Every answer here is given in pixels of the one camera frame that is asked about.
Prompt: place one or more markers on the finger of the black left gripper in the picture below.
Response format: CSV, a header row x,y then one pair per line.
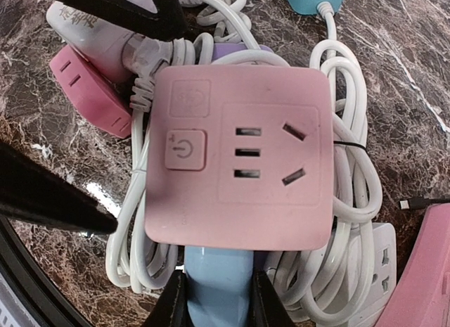
x,y
166,24
30,193

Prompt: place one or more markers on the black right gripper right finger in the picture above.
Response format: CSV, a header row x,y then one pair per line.
x,y
267,310

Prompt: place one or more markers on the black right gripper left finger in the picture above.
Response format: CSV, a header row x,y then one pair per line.
x,y
171,308

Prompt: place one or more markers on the light blue charger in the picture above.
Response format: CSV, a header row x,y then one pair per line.
x,y
219,282

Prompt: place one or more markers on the pink cube socket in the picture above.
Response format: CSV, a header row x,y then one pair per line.
x,y
240,157

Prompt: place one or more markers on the white round power plug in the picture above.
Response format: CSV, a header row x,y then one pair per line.
x,y
96,40

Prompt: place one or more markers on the purple power strip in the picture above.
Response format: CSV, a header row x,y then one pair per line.
x,y
232,55

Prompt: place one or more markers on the pink flat adapter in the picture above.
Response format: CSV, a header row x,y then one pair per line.
x,y
90,93

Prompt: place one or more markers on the white power strip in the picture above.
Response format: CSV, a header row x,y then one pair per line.
x,y
384,278

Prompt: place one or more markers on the pink triangular power strip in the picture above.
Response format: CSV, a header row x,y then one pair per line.
x,y
421,297

